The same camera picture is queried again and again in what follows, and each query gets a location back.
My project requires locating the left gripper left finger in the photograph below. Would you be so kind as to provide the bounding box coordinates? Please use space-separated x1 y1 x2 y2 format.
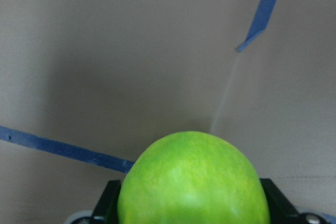
64 180 121 224

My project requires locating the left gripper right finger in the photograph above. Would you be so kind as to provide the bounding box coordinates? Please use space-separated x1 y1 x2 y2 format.
260 178 335 224

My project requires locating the green apple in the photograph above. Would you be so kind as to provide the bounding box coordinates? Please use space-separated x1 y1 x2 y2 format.
117 131 271 223

